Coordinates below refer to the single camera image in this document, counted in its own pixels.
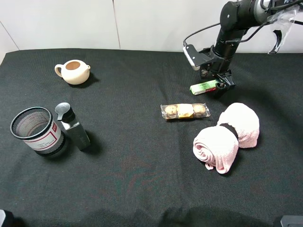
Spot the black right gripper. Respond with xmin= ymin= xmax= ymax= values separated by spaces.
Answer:
xmin=199 ymin=45 xmax=235 ymax=98

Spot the green candy stick box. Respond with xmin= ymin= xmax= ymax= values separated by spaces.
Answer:
xmin=190 ymin=80 xmax=218 ymax=96

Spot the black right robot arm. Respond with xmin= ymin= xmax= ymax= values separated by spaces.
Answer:
xmin=191 ymin=0 xmax=303 ymax=97

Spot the gold chocolate ball pack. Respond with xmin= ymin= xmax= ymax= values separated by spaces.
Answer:
xmin=160 ymin=103 xmax=210 ymax=120

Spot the pink rolled towel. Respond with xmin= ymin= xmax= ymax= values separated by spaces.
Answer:
xmin=193 ymin=103 xmax=260 ymax=175

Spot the clear plastic wrap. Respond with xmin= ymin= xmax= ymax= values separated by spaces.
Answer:
xmin=267 ymin=3 xmax=303 ymax=55

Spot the black tablecloth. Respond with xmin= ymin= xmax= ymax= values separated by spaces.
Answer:
xmin=0 ymin=49 xmax=303 ymax=227

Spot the beige ceramic teapot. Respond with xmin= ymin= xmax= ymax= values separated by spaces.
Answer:
xmin=54 ymin=60 xmax=91 ymax=85

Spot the dark grey pump bottle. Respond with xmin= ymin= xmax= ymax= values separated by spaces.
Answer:
xmin=55 ymin=102 xmax=90 ymax=151

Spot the black mesh pen cup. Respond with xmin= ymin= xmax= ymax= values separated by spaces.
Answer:
xmin=10 ymin=106 xmax=66 ymax=157

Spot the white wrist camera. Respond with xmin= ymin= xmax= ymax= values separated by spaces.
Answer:
xmin=183 ymin=46 xmax=200 ymax=71

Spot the black cable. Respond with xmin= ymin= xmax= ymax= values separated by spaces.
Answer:
xmin=182 ymin=0 xmax=288 ymax=48

